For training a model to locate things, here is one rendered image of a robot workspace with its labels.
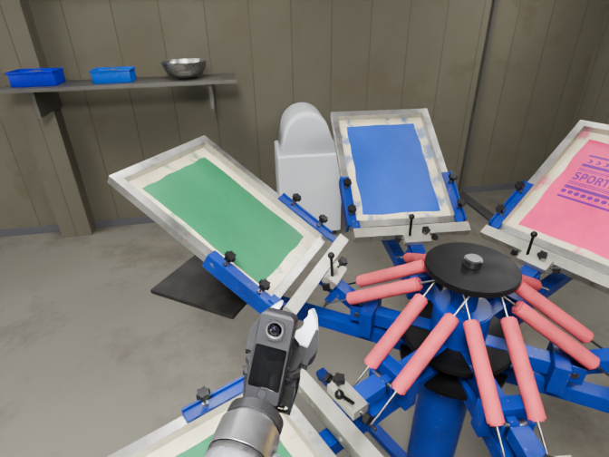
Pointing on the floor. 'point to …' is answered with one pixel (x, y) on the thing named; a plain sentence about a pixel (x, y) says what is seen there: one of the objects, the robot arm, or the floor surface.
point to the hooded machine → (308, 163)
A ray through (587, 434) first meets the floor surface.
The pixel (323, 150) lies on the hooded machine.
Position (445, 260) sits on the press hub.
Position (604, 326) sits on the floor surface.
